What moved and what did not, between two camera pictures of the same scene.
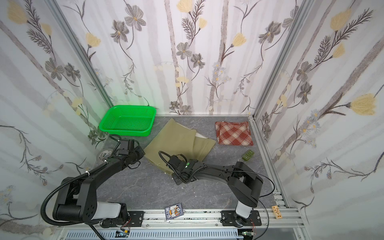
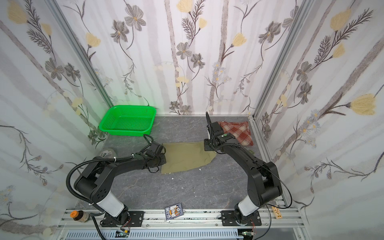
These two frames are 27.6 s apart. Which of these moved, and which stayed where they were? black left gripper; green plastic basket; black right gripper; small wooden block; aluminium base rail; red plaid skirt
Moved: black right gripper; black left gripper
Stayed: aluminium base rail; red plaid skirt; small wooden block; green plastic basket
